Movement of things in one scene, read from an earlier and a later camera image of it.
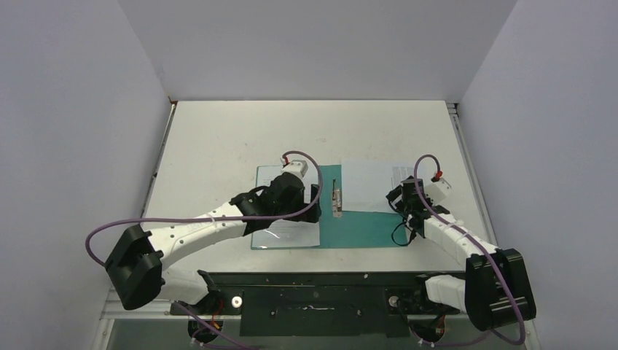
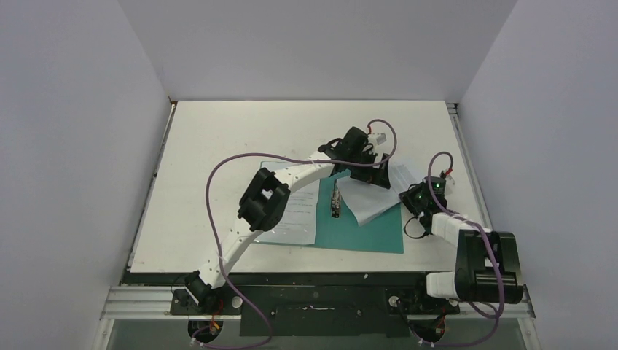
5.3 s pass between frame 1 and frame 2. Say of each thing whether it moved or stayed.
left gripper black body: moved
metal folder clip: stayed
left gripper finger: moved
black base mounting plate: stayed
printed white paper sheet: stayed
